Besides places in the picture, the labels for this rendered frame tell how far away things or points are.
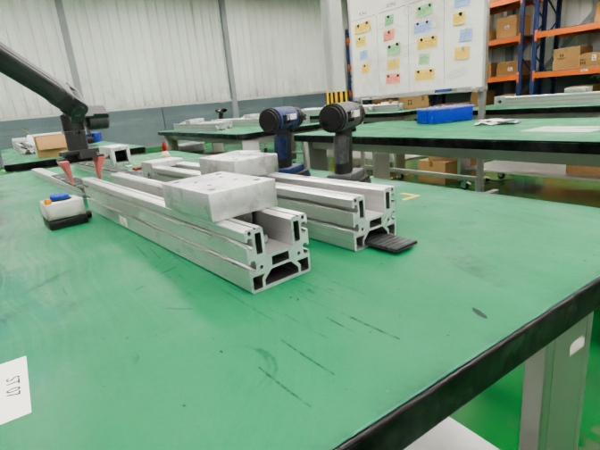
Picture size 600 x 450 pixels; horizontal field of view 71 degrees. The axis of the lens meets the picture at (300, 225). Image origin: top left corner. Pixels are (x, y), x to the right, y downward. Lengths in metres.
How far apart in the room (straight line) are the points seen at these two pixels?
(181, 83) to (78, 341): 12.61
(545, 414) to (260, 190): 0.60
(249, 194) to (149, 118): 12.14
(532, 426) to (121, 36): 12.52
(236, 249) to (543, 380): 0.54
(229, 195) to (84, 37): 12.08
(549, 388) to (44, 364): 0.73
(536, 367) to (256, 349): 0.52
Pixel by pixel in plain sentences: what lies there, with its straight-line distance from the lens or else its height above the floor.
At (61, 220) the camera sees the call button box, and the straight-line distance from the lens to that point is 1.10.
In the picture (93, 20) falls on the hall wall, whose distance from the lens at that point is 12.73.
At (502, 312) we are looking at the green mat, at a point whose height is 0.78.
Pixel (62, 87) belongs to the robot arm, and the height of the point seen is 1.10.
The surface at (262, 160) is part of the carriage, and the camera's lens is 0.91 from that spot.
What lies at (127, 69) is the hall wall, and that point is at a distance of 12.73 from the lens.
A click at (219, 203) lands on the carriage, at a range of 0.58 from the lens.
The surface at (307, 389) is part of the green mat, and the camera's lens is 0.38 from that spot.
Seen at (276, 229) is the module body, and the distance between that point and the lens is 0.59.
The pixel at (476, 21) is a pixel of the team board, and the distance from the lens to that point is 3.72.
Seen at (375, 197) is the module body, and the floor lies 0.85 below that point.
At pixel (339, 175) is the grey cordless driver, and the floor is 0.85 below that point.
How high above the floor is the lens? 1.01
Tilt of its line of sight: 16 degrees down
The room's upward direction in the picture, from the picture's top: 5 degrees counter-clockwise
